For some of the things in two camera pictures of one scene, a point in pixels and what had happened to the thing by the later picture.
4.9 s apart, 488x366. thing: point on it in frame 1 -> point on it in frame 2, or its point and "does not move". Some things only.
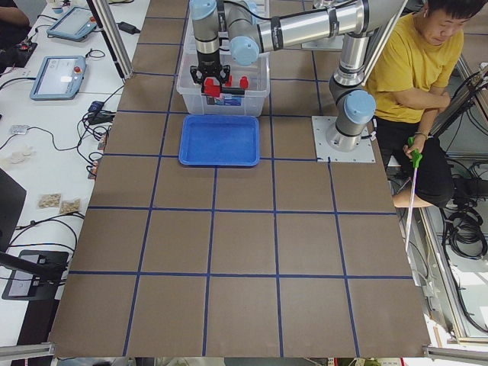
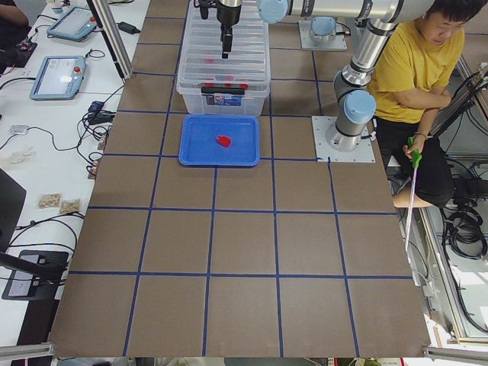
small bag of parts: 49,200 does not move
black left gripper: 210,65 -> 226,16
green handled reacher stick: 415,160 does not move
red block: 210,89 -> 224,141
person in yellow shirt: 412,79 does not move
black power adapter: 128,28 does not move
